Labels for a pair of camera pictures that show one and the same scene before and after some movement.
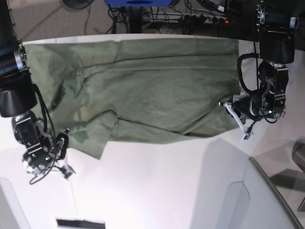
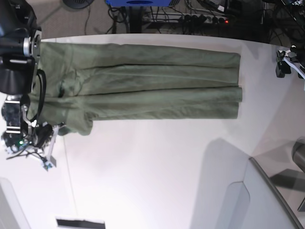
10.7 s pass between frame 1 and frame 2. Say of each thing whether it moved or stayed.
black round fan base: stayed
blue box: stayed
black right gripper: moved
